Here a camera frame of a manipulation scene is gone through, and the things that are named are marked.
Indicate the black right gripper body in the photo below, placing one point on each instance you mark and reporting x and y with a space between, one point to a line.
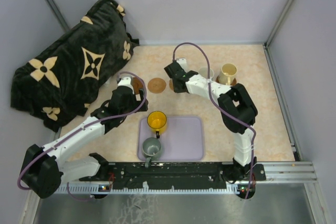
175 89

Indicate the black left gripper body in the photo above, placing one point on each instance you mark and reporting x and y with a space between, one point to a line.
134 103

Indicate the woven rattan coaster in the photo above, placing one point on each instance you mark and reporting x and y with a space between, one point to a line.
171 84
156 85

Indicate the brown wooden coaster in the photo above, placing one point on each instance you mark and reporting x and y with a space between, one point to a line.
233 82
137 86

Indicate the light blue mug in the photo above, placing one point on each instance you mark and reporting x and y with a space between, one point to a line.
203 71

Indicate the cream yellow mug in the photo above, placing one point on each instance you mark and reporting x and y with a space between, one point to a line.
227 74

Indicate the grey green mug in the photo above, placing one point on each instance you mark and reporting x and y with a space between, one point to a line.
151 150

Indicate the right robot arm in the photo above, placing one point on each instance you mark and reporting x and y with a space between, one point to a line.
236 106

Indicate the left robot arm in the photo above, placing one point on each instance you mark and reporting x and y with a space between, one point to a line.
45 168

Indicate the white paper scrap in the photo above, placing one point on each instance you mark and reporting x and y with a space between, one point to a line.
106 84

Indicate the black floral plush blanket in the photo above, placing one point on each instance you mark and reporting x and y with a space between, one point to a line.
61 82

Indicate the lavender plastic tray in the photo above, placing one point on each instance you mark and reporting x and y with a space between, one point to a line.
183 140

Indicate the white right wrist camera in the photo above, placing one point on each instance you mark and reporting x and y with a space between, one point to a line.
183 63

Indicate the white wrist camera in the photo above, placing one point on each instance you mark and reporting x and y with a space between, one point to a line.
183 63
125 81

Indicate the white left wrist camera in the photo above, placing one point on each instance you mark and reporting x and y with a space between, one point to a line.
125 81

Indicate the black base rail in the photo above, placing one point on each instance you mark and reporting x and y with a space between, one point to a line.
178 176

